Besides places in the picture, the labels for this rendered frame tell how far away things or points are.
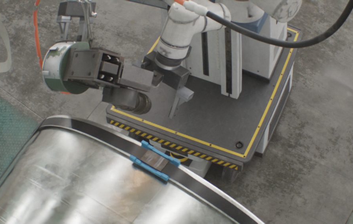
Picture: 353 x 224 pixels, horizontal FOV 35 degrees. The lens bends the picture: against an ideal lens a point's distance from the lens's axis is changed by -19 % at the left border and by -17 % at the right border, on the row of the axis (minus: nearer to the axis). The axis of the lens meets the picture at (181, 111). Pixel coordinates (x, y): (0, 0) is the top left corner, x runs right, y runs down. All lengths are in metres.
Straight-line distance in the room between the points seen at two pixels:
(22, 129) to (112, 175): 1.93
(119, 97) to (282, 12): 0.66
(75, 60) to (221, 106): 1.39
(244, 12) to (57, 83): 0.82
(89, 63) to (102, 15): 2.30
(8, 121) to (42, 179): 1.91
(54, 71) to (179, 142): 1.24
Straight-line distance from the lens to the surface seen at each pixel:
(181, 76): 1.85
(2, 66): 2.42
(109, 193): 1.51
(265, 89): 3.01
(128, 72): 1.64
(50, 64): 1.73
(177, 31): 1.79
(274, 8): 2.03
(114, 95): 1.67
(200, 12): 1.26
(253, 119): 2.90
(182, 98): 1.89
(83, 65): 1.62
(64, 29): 1.89
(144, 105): 1.80
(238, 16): 2.25
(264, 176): 3.11
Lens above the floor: 2.65
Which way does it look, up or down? 53 degrees down
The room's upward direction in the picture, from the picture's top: 5 degrees counter-clockwise
